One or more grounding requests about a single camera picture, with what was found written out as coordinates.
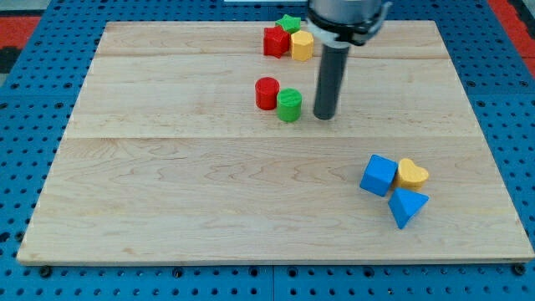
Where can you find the red cylinder block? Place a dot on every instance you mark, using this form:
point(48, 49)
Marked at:
point(266, 91)

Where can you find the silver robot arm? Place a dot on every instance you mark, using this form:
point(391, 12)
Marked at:
point(342, 23)

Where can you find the light wooden board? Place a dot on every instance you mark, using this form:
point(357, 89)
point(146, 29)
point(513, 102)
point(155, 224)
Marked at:
point(167, 160)

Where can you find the green cylinder block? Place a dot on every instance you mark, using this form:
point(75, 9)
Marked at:
point(289, 103)

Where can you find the red star block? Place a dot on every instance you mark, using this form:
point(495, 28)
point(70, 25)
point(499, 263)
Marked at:
point(275, 41)

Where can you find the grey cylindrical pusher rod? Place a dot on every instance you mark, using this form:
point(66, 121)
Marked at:
point(330, 77)

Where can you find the yellow hexagon block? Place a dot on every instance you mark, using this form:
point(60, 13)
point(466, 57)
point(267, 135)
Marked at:
point(302, 45)

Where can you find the blue cube block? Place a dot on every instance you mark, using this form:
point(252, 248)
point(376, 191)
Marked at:
point(379, 175)

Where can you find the green star block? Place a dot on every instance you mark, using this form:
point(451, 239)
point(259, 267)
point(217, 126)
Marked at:
point(289, 23)

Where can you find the yellow heart block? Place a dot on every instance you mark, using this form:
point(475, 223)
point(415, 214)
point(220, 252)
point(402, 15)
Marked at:
point(410, 176)

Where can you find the blue triangle block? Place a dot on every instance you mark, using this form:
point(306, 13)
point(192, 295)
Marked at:
point(405, 204)

